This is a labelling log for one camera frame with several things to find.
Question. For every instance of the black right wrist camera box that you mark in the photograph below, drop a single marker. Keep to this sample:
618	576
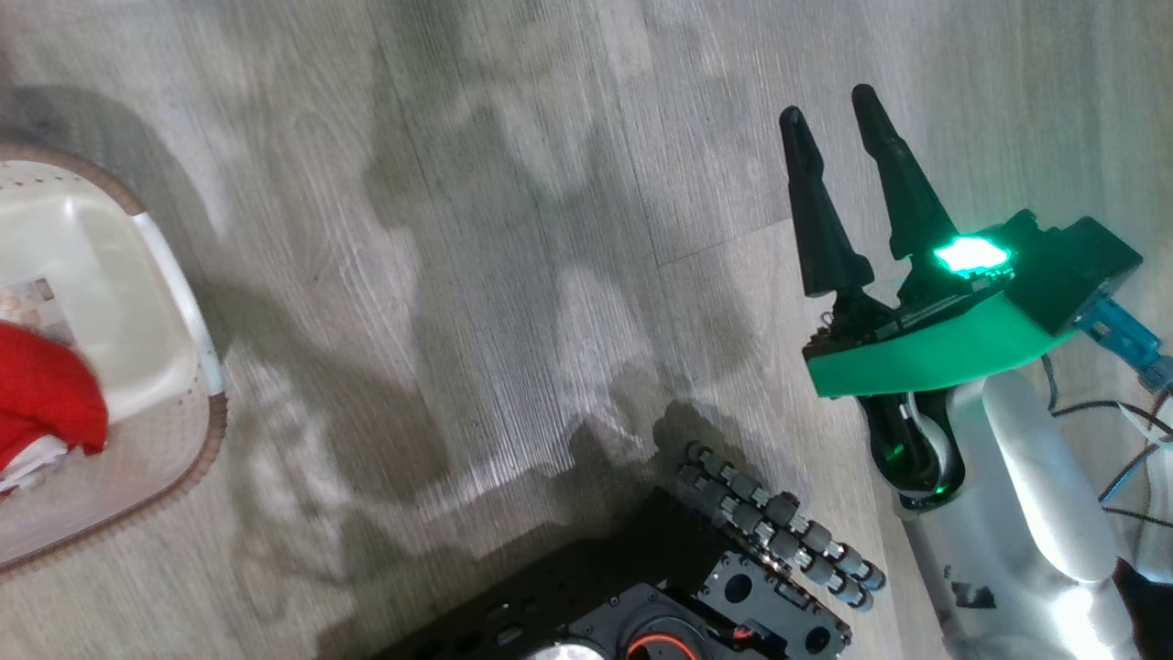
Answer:
1072	270

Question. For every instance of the grey roller omni wheel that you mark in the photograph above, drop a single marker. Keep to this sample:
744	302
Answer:
779	522

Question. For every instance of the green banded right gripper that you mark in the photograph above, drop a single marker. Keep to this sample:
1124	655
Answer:
935	357

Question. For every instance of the black robot wheeled base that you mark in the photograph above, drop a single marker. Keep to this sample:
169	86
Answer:
623	596

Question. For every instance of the red and white garment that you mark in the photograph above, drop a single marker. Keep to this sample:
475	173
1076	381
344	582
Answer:
46	394

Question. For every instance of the printed basket label sticker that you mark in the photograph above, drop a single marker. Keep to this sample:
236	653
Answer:
37	307

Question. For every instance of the cream perforated laundry basket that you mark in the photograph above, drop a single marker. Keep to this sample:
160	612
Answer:
119	302

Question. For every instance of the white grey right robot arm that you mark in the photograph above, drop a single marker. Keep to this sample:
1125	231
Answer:
1035	477

